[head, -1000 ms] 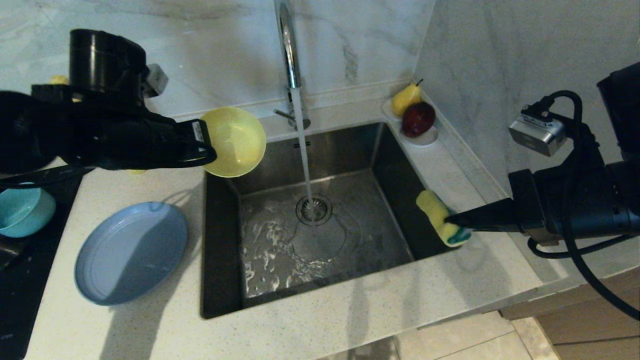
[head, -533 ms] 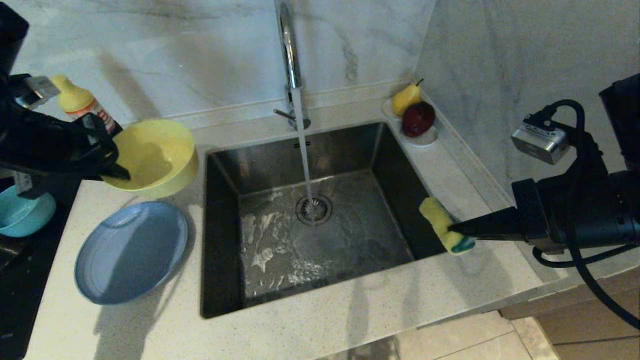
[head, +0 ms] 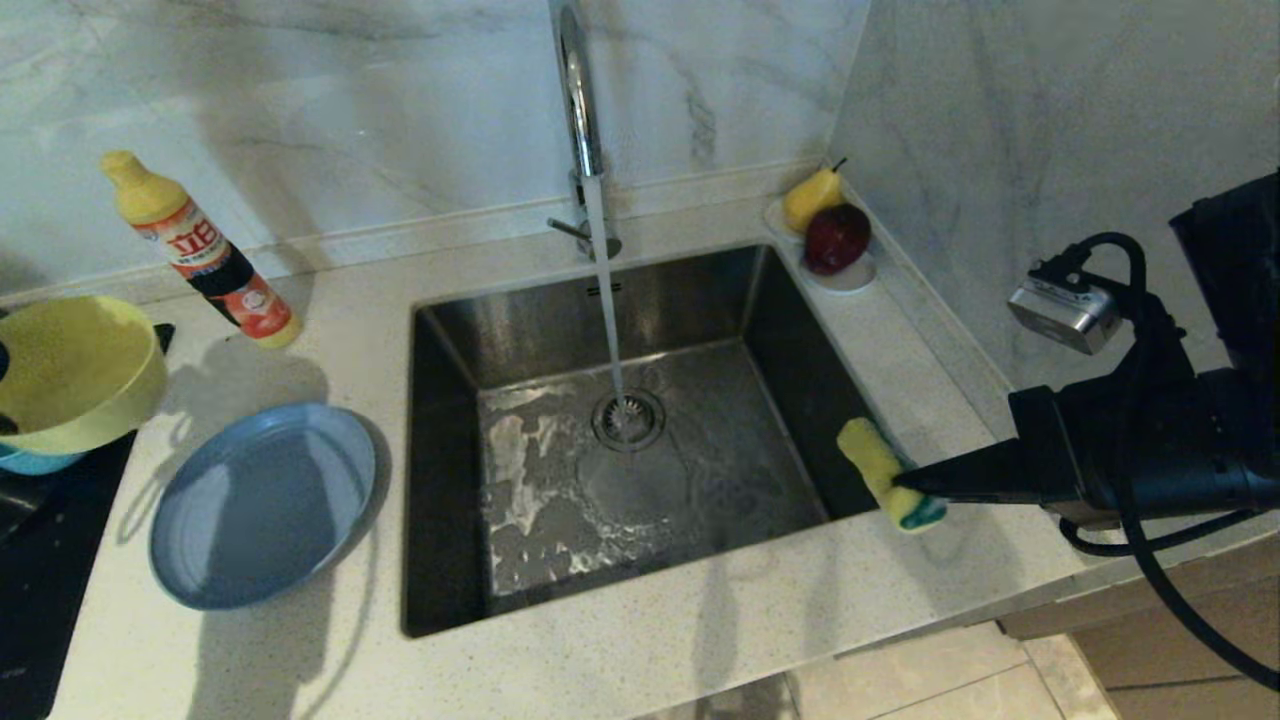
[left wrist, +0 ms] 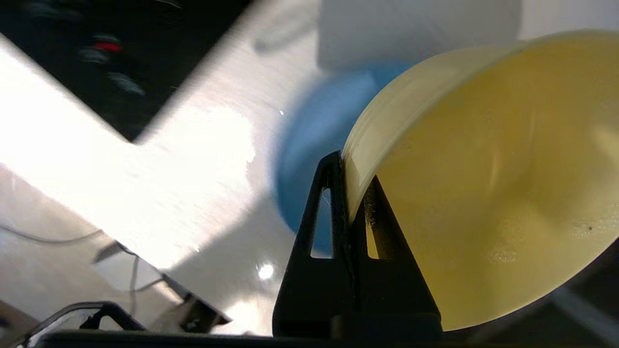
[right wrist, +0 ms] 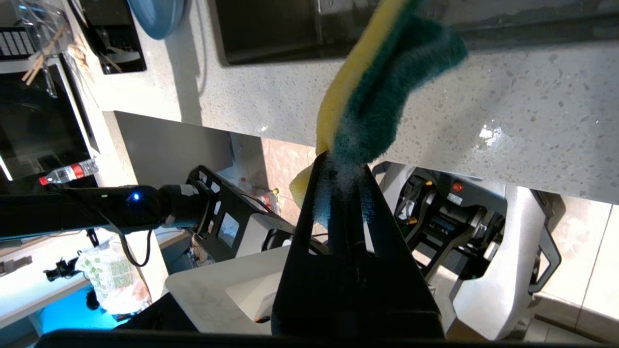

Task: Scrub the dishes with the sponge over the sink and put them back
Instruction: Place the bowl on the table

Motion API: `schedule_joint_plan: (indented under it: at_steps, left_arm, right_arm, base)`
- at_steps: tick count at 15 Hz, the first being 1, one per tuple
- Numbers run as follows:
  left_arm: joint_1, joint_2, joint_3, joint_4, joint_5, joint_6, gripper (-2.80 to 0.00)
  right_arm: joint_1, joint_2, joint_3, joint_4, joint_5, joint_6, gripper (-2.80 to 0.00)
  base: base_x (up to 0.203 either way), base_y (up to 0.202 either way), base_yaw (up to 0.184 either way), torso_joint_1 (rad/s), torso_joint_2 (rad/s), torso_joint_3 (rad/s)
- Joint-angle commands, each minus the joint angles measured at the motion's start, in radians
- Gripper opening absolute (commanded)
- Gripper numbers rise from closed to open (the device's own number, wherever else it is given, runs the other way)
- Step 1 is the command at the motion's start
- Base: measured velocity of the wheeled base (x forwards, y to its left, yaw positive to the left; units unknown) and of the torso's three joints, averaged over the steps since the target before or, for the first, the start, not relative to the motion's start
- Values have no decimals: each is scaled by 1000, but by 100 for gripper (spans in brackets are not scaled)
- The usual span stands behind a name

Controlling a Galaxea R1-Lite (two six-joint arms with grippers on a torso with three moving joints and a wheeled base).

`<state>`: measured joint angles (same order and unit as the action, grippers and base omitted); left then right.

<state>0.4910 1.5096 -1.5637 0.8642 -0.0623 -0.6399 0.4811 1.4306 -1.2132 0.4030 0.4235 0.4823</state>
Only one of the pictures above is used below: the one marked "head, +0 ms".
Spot green and yellow sponge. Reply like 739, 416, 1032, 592
837, 417, 948, 533

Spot grey-blue plate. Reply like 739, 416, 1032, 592
150, 403, 378, 611

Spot orange dish soap bottle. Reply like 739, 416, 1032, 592
100, 150, 303, 349

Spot yellow bowl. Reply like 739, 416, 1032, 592
0, 295, 169, 456

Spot teal bowl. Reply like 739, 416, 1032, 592
0, 445, 86, 477

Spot stainless steel sink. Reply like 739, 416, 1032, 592
400, 245, 921, 639

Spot metal sink drain strainer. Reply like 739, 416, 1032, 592
591, 389, 666, 453

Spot black right wrist motor cylinder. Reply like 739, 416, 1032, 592
1170, 170, 1280, 376

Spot wooden cabinet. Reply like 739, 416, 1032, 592
997, 545, 1280, 720

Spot small white dish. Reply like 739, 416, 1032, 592
762, 198, 878, 296

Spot red apple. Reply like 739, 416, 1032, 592
801, 203, 871, 277

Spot yellow pear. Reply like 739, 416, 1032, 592
781, 158, 846, 235

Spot chrome kitchen faucet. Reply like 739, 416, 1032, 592
546, 0, 623, 264

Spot black induction cooktop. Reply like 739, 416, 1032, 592
0, 322, 176, 720

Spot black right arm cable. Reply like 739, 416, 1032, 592
1045, 232, 1280, 691

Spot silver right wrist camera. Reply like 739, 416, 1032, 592
1008, 268, 1123, 356

